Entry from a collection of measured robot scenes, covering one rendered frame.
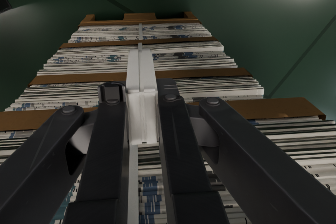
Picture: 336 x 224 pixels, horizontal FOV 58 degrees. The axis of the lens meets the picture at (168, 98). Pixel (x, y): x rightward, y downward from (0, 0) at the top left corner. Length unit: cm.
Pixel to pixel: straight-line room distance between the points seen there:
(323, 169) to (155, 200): 13
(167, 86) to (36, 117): 19
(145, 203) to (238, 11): 104
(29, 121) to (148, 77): 18
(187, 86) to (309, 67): 96
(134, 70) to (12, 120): 18
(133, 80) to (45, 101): 33
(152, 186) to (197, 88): 28
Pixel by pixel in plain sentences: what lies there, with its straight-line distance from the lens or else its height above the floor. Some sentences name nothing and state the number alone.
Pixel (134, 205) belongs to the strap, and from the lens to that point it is 20.
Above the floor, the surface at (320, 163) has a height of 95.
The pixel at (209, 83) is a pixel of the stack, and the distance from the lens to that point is 49.
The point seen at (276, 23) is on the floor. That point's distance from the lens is 126.
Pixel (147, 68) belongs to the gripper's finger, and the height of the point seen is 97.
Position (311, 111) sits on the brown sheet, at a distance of 34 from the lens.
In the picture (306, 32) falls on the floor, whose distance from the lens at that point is 133.
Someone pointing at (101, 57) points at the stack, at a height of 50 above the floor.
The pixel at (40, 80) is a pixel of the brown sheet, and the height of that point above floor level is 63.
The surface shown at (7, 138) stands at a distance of 30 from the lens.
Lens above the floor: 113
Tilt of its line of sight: 64 degrees down
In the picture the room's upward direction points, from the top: 168 degrees clockwise
